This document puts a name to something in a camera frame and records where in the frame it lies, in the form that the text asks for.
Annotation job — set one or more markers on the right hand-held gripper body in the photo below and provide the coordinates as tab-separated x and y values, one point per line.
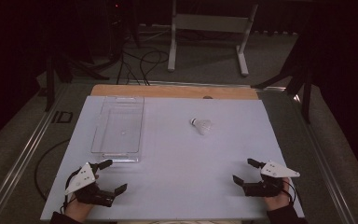
276	171

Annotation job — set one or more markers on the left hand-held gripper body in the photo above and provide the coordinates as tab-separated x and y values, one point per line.
82	179

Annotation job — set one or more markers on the person's right hand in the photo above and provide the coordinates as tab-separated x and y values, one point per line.
278	202

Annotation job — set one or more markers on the person's left hand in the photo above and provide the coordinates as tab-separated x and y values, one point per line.
76	210

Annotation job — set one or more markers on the clear plastic container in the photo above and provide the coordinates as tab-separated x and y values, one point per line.
118	130

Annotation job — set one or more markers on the white table board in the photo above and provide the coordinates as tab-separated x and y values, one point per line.
180	168

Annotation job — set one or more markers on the white shuttlecock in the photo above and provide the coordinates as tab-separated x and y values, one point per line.
203	125

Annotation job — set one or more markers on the black stand with angled legs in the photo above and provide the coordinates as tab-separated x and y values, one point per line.
304	87

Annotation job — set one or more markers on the wooden table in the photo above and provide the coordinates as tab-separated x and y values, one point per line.
167	91

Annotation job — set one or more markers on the black tripod stand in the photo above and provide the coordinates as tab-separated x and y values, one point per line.
50	81

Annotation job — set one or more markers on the white metal stand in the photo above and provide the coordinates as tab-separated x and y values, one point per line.
209	23

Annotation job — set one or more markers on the metal floor rail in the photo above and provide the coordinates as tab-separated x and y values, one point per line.
18	155
326	168

